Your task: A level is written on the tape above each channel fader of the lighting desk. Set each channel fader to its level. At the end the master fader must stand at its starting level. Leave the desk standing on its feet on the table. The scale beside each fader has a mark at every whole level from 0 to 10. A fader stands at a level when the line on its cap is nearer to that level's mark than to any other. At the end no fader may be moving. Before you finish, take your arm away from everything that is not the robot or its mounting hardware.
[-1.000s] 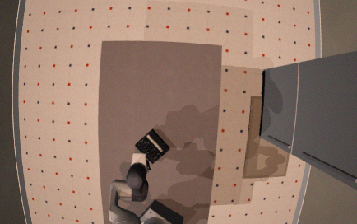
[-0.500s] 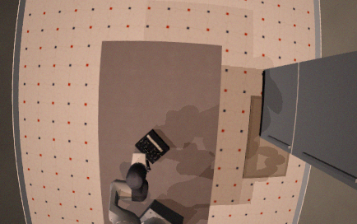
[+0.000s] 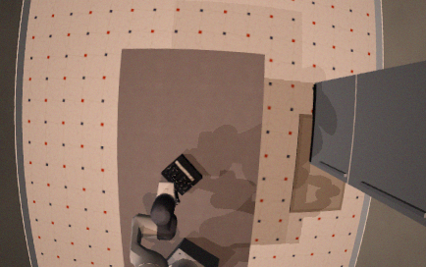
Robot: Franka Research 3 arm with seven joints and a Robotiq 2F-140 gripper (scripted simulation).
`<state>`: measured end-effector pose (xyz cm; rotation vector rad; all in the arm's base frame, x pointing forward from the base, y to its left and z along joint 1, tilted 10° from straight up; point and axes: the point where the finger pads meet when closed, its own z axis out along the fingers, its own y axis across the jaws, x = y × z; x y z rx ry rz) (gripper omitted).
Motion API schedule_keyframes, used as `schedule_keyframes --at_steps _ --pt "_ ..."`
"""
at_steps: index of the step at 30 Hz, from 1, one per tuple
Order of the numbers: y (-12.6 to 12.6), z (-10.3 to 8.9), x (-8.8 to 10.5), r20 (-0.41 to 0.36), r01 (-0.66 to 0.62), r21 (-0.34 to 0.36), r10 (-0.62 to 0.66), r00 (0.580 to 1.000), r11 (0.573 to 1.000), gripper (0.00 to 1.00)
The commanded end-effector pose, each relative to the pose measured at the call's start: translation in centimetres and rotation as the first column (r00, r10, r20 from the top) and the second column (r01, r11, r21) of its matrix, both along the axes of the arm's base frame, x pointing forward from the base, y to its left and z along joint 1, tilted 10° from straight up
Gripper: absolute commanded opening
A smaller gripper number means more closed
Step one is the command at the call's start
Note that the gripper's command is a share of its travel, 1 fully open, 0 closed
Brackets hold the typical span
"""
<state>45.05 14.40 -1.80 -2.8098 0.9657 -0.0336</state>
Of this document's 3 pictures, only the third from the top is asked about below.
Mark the black lighting desk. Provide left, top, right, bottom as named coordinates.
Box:
left=161, top=154, right=202, bottom=195

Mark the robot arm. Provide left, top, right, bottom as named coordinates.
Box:
left=130, top=182, right=197, bottom=267

